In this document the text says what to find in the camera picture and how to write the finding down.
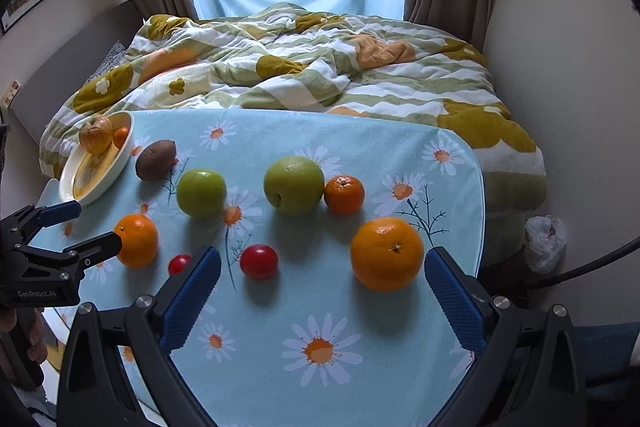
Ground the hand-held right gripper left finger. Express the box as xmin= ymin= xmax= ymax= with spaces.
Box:
xmin=55 ymin=246 xmax=223 ymax=427

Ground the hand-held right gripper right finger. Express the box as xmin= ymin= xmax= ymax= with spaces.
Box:
xmin=424 ymin=247 xmax=588 ymax=427

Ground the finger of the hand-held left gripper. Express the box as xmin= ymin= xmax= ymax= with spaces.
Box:
xmin=0 ymin=200 xmax=82 ymax=248
xmin=15 ymin=232 xmax=123 ymax=280

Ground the small cherry tomato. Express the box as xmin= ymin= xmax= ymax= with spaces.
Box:
xmin=168 ymin=254 xmax=193 ymax=277

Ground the medium orange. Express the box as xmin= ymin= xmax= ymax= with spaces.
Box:
xmin=114 ymin=213 xmax=159 ymax=269

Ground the white and yellow bowl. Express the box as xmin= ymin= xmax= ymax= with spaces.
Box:
xmin=59 ymin=111 xmax=136 ymax=206

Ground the red tomato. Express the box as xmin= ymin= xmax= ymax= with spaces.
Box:
xmin=240 ymin=244 xmax=279 ymax=281

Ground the large orange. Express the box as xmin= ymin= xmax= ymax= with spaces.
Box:
xmin=350 ymin=217 xmax=425 ymax=292

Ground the small green apple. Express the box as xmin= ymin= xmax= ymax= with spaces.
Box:
xmin=176 ymin=169 xmax=227 ymax=219

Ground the brown kiwi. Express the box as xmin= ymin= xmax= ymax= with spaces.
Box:
xmin=136 ymin=139 xmax=177 ymax=182

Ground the large green apple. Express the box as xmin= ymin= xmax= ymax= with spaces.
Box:
xmin=263 ymin=156 xmax=326 ymax=215

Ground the person's left hand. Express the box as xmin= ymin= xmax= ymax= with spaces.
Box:
xmin=0 ymin=307 xmax=48 ymax=390

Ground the wrinkled red-yellow apple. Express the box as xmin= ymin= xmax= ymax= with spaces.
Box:
xmin=79 ymin=116 xmax=113 ymax=155

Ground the white plastic bag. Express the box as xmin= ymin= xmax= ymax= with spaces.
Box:
xmin=524 ymin=214 xmax=568 ymax=275

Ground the grey headboard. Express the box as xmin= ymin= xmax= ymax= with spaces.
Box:
xmin=10 ymin=0 xmax=146 ymax=142

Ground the dark blue cloth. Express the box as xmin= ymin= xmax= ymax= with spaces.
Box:
xmin=570 ymin=324 xmax=640 ymax=427

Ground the patterned pillow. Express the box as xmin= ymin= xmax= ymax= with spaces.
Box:
xmin=85 ymin=39 xmax=128 ymax=82

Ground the blue daisy tablecloth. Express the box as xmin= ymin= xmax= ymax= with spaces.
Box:
xmin=37 ymin=108 xmax=485 ymax=427

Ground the green and yellow floral blanket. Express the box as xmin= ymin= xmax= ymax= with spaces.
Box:
xmin=39 ymin=2 xmax=548 ymax=268

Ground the wall socket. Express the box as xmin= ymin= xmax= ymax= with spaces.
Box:
xmin=0 ymin=79 xmax=22 ymax=108

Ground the black cable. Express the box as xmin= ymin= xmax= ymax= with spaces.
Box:
xmin=527 ymin=232 xmax=640 ymax=290

